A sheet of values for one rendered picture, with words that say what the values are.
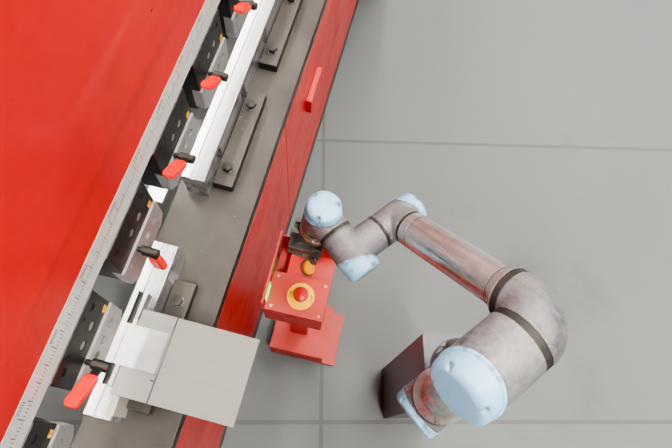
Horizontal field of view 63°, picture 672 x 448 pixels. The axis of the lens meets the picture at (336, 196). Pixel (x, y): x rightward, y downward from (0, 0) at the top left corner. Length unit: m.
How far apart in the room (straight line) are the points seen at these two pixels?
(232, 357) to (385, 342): 1.12
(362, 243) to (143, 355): 0.52
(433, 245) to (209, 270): 0.61
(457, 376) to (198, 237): 0.82
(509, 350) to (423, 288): 1.50
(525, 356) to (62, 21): 0.74
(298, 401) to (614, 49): 2.34
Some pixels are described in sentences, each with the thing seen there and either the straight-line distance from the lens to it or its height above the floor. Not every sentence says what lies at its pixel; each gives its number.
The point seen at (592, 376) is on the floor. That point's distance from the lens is 2.51.
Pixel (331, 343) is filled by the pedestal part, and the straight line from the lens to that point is 2.24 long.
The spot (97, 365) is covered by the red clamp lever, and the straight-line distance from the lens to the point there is 1.02.
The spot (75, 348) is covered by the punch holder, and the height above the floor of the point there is 1.31.
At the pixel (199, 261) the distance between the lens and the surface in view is 1.43.
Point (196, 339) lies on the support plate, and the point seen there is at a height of 1.00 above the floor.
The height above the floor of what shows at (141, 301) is 1.00.
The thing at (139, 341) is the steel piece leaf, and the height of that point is 1.00.
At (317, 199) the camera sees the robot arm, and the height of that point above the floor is 1.20.
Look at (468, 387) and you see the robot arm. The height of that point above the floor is 1.41.
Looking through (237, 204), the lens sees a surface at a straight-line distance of 1.47.
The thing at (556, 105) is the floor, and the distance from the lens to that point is 2.94.
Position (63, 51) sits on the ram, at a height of 1.68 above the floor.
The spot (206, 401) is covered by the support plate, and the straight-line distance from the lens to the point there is 1.24.
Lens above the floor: 2.22
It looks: 66 degrees down
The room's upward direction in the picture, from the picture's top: 8 degrees clockwise
